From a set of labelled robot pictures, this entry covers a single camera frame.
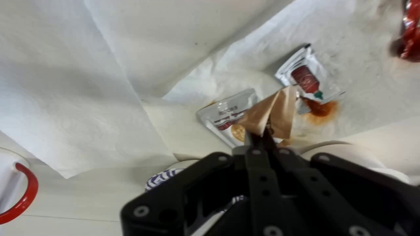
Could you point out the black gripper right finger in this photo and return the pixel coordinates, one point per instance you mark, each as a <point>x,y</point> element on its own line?
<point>327,210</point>

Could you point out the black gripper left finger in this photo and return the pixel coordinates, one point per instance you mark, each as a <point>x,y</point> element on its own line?
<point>263,189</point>

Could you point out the small brown tissue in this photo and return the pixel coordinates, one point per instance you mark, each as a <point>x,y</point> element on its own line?
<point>275,113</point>

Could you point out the blue patterned small bowl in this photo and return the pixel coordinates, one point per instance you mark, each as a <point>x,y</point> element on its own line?
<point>161,177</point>

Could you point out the white napkin with sauce packets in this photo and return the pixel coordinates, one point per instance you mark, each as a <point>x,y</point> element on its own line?
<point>352,45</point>

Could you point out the ketchup sauce packet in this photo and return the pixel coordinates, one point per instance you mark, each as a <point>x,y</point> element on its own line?
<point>304,71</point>

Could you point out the red sauce packet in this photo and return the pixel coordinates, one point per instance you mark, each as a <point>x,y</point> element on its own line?
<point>410,38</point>

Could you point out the large white paper napkin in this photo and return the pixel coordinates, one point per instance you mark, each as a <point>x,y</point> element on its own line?
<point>78,76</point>

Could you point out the white mug red handle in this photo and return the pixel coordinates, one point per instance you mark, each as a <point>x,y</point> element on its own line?
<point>19,185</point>

